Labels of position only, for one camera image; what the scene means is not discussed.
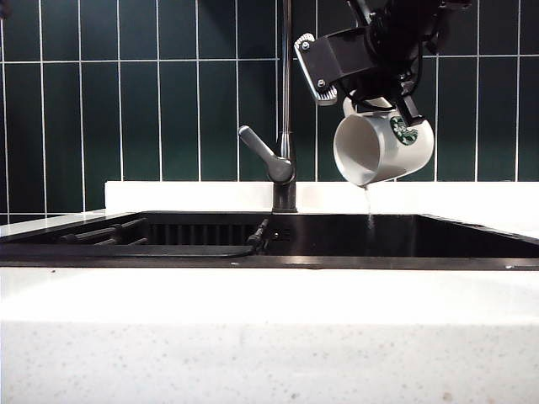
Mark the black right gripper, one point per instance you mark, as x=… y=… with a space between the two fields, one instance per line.
x=396 y=38

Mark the white Starbucks logo mug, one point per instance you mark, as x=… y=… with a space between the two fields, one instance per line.
x=404 y=155

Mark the dark metal faucet spout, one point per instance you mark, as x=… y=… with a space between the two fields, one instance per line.
x=288 y=84

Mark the clear water stream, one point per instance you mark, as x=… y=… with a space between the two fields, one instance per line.
x=369 y=202

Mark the black kitchen sink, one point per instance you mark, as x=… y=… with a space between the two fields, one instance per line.
x=421 y=240

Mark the black jointed rod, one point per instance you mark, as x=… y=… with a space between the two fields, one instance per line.
x=257 y=232

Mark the black flat drain tray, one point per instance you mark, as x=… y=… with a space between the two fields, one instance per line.
x=126 y=251

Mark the black rod drying rack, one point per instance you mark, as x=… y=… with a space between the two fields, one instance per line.
x=94 y=232

